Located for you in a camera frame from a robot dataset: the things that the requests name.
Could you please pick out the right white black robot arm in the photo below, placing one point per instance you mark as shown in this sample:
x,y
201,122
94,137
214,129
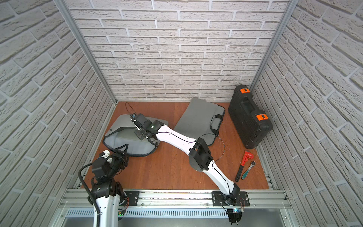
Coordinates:
x,y
197,150

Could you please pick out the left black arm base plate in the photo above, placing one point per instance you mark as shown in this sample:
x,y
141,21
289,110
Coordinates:
x,y
130,198

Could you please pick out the green handled ratchet wrench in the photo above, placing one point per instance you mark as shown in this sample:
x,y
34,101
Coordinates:
x,y
253,163

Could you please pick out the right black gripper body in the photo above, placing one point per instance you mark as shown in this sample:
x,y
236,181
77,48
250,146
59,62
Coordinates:
x,y
140,133

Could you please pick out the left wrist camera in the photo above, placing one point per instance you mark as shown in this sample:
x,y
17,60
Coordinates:
x,y
105,154

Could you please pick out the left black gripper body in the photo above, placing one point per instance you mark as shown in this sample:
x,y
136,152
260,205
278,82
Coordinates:
x,y
122,158

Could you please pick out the red black pipe wrench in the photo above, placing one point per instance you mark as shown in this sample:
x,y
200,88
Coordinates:
x,y
246,157

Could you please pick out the grey laptop bag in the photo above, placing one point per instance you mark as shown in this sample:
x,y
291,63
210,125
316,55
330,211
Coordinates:
x,y
121,136
201,119

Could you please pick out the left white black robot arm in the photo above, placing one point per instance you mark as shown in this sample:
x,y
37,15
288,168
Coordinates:
x,y
107,195

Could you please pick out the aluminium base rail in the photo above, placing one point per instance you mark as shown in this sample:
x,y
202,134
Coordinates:
x,y
190,199

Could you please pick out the black tool case orange latches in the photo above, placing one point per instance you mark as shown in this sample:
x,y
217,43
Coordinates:
x,y
252,123

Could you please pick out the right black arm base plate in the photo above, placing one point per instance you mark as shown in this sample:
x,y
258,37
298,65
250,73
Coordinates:
x,y
218,199

